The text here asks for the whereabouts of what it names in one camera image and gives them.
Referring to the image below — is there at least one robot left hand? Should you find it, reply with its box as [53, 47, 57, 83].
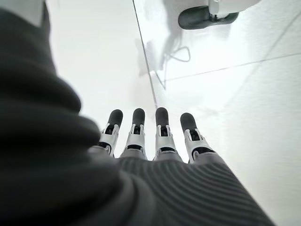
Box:
[0, 7, 276, 226]

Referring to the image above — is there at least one robot thumb with black tip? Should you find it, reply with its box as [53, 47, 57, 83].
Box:
[178, 6, 239, 30]

